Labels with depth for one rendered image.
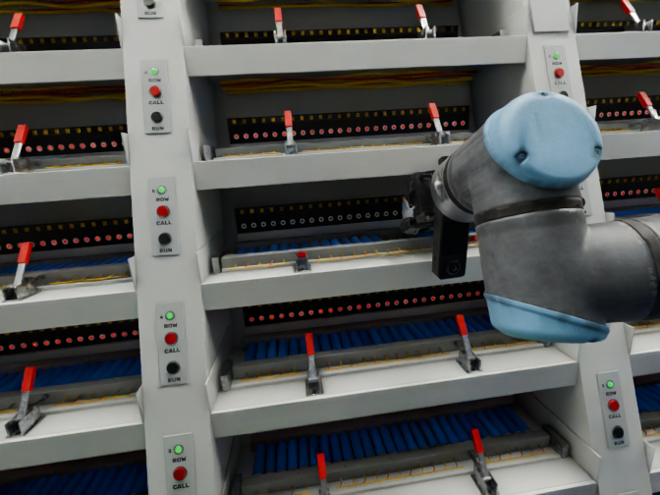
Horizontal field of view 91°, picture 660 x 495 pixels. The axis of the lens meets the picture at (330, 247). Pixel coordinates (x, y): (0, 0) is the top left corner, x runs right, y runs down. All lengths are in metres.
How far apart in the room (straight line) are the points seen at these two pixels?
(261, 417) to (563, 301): 0.44
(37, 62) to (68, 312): 0.40
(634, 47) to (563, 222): 0.64
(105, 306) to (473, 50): 0.75
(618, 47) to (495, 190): 0.61
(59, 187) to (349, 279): 0.47
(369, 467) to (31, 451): 0.52
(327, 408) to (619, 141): 0.70
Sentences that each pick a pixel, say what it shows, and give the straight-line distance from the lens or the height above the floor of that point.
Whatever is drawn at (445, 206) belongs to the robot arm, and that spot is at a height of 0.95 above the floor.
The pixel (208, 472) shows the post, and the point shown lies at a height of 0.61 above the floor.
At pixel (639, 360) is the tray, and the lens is 0.80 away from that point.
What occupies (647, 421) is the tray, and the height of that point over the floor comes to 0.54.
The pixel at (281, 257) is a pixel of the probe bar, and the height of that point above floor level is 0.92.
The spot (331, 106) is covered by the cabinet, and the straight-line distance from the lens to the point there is 0.82.
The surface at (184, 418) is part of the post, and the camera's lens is 0.59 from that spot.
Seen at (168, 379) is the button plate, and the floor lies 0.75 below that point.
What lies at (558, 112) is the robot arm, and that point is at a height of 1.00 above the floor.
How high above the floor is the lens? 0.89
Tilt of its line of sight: 4 degrees up
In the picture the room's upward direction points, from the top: 6 degrees counter-clockwise
